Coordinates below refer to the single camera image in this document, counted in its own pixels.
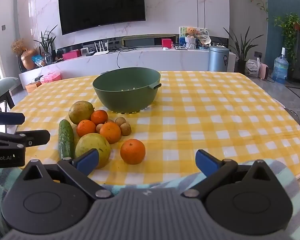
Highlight white router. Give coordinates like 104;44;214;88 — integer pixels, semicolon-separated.
93;40;110;56

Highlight pale green chair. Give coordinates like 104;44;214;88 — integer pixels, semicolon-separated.
0;77;20;112

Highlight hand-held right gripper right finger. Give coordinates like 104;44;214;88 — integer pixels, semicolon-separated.
180;149;271;200

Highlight black cable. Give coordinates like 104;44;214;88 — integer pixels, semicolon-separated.
116;46;138;68

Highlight large yellow-green citrus fruit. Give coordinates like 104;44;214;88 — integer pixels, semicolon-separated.
68;100;95;125
75;133;111;169

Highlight orange cardboard box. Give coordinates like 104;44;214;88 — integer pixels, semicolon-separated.
25;82;42;93

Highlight blue water jug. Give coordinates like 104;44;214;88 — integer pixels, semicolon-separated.
272;47;289;84

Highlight green soundbar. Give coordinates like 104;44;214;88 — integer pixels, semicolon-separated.
122;34;178;47

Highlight pink flat box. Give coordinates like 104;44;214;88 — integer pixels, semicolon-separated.
62;50;81;60

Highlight green plastic bowl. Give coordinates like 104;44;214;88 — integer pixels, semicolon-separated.
92;67;162;113

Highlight copper round vase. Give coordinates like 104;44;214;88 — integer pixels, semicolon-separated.
21;49;38;70

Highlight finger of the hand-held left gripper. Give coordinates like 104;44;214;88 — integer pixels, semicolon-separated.
0;130;51;153
0;110;26;126

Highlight white plastic bag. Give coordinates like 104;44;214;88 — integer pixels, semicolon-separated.
245;58;261;77

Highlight beige hat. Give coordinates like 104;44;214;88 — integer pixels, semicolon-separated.
199;34;212;50

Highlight long-leaf plant in black pot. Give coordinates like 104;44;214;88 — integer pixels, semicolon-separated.
224;26;259;75

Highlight colourful picture board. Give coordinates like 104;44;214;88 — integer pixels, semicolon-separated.
179;26;208;46

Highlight pink plastic storage case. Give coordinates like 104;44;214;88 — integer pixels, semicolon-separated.
40;71;62;83

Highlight dried brown flowers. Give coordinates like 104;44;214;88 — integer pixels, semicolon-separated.
11;39;28;55

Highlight blue snack bag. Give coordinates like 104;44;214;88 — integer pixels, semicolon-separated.
32;55;46;67

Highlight grey-blue trash can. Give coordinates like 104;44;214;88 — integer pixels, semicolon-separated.
208;45;230;72

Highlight trailing green pothos plant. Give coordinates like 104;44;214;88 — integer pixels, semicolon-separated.
274;14;300;65

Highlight white marble media console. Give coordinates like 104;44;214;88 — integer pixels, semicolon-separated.
18;45;237;90

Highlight green plant in glass vase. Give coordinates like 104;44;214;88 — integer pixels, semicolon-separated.
34;25;58;64

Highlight black wall television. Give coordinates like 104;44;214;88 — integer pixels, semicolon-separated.
58;0;147;35

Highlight mandarin orange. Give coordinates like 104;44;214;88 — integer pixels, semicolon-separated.
120;139;146;165
99;122;122;144
76;119;97;137
91;110;108;126

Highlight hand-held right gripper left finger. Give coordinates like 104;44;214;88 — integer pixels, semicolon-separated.
22;149;113;200

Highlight small pink appliance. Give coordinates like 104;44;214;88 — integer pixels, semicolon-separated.
258;63;269;78

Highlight teal striped cloth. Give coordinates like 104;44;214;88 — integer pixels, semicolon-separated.
0;159;300;240

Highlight green cucumber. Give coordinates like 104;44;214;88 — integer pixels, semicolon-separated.
58;119;75;160

